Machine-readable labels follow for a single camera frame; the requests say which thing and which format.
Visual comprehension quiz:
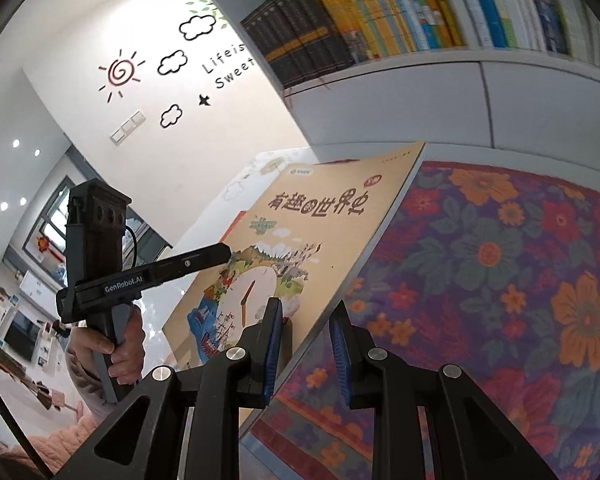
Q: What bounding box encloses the wall mounted television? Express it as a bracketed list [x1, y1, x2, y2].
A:
[4, 312, 41, 361]

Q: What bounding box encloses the beige world history book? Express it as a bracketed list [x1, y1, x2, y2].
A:
[162, 142, 424, 370]

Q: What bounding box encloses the yellow orange book row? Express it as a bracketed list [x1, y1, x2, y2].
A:
[320, 0, 466, 63]

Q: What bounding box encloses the red Pinocchio book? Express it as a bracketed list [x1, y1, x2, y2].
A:
[220, 210, 247, 243]

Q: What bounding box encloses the floral quilted mat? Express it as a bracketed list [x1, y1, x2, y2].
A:
[239, 159, 600, 480]

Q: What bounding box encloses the white bookshelf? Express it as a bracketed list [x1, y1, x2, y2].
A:
[174, 0, 600, 172]

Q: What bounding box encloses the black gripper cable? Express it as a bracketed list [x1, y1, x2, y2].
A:
[123, 224, 141, 266]

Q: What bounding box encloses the mixed upright book row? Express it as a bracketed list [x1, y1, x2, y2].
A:
[448, 0, 600, 68]

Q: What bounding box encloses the person left hand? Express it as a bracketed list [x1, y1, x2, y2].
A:
[66, 306, 145, 388]

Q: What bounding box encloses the black book set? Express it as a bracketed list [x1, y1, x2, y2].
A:
[242, 0, 354, 89]

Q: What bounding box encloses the left grey sleeve forearm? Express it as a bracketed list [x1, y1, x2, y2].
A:
[65, 344, 117, 425]

